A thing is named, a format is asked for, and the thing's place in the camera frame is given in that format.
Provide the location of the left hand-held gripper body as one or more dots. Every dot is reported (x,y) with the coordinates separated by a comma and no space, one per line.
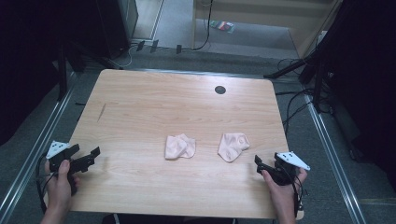
(57,148)

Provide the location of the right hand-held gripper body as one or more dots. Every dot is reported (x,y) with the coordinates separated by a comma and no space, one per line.
(289,161)

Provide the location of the pink ankle sock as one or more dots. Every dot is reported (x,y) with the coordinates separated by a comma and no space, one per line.
(232,145)
(179,147)

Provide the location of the person's right hand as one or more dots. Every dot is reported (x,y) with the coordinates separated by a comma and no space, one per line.
(285,194)

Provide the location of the person's left hand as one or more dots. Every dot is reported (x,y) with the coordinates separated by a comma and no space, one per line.
(57,189)

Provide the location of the black metal stand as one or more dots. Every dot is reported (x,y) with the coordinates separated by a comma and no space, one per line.
(62,70)

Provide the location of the black round table grommet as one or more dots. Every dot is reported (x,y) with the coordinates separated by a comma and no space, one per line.
(220,90)

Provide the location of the dark curtain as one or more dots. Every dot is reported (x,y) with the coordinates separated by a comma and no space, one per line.
(28,62)
(367,77)

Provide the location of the black tripod stand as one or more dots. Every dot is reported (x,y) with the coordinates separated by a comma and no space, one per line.
(311,67)

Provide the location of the person's dark clothing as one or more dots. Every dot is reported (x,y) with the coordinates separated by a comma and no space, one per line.
(168,219)

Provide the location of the black cabinet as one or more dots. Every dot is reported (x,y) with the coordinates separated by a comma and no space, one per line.
(116,28)

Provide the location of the colourful packet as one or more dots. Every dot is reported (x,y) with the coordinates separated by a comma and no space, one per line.
(223,26)

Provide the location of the light wooden shelf unit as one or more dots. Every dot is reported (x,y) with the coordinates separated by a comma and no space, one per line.
(264,18)

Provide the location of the metal floor rail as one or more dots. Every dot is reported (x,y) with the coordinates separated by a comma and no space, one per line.
(34,149)
(333,155)

